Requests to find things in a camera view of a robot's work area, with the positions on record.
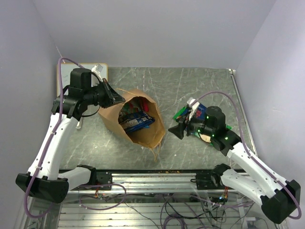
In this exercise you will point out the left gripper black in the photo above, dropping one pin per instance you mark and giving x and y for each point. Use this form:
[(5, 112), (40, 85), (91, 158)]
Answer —
[(112, 97)]

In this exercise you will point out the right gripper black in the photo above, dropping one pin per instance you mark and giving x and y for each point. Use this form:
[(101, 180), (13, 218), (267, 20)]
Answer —
[(178, 130)]

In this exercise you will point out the green cassava chips bag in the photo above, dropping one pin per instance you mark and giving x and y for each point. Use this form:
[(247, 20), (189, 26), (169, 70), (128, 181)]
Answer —
[(206, 138)]

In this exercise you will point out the blue white snack bag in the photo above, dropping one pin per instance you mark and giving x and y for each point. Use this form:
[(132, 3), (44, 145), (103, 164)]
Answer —
[(200, 112)]

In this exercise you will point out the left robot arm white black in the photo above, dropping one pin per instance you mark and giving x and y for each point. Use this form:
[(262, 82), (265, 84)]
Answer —
[(66, 112)]

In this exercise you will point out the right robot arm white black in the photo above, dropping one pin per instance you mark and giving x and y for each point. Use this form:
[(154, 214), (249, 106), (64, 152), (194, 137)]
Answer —
[(277, 197)]

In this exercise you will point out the green snack bar packet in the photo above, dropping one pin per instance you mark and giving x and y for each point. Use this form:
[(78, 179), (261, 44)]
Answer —
[(131, 106)]

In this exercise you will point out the red snack packet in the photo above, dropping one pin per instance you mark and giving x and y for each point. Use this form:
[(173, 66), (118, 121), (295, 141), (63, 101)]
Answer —
[(144, 104)]

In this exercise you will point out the blue cookie snack pack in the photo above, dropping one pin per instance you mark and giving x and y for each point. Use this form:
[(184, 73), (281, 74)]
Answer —
[(135, 121)]

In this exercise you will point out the white marker pen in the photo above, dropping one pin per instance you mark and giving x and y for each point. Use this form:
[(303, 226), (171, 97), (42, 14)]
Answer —
[(79, 124)]

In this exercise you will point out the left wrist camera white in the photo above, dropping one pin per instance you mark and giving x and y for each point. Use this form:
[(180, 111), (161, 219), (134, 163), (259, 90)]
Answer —
[(101, 70)]

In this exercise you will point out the aluminium mounting rail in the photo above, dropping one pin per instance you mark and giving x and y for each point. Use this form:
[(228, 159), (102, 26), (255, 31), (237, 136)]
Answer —
[(152, 181)]

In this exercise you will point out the small whiteboard wooden frame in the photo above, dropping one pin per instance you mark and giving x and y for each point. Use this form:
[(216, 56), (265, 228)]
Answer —
[(66, 69)]

